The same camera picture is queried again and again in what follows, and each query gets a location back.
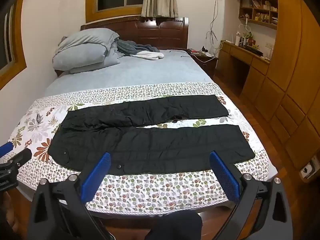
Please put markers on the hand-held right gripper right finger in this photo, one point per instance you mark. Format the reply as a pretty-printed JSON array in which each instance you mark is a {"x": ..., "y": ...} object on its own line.
[{"x": 223, "y": 176}]

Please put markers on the white desk lamp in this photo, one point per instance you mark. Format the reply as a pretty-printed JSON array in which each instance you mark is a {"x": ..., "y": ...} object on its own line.
[{"x": 243, "y": 33}]

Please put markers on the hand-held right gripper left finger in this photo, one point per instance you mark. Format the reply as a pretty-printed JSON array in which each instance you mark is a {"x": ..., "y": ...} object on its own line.
[{"x": 98, "y": 173}]

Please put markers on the white wall socket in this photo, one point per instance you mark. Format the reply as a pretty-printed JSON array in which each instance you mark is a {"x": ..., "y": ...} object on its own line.
[{"x": 310, "y": 168}]

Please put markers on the grey and white blanket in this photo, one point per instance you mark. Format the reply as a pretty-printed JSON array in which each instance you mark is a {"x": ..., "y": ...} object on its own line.
[{"x": 140, "y": 50}]

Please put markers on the power strip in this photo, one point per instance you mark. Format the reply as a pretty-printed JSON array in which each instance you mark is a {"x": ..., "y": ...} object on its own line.
[{"x": 197, "y": 51}]

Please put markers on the light blue bed sheet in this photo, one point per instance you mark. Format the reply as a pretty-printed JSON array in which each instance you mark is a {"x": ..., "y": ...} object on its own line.
[{"x": 140, "y": 70}]

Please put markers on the wooden desk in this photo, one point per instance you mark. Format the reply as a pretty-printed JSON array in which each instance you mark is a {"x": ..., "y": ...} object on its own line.
[{"x": 240, "y": 62}]

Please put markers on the wooden nightstand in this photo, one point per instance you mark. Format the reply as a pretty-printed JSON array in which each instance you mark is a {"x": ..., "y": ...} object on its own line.
[{"x": 205, "y": 61}]

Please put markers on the person's leg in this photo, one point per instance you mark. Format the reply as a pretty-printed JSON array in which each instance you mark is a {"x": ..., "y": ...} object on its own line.
[{"x": 175, "y": 226}]

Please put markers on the wooden wardrobe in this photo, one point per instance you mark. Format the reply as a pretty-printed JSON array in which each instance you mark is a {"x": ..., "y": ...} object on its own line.
[{"x": 290, "y": 80}]

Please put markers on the dark wooden bed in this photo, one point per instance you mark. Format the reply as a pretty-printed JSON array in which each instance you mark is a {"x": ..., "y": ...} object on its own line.
[{"x": 160, "y": 31}]

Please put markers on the folded light blue duvet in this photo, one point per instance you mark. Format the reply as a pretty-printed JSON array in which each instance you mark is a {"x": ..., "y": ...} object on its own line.
[{"x": 82, "y": 50}]

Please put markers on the floral quilt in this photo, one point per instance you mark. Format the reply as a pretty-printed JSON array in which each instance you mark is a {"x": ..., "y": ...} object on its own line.
[{"x": 140, "y": 187}]

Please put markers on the black pants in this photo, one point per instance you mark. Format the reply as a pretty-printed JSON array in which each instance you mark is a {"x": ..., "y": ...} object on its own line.
[{"x": 150, "y": 142}]

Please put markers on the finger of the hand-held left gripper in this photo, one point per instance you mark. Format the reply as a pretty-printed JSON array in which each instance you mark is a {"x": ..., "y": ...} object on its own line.
[{"x": 6, "y": 148}]

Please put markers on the wooden wall shelf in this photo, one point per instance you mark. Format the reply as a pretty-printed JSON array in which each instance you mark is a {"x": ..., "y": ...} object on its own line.
[{"x": 258, "y": 11}]

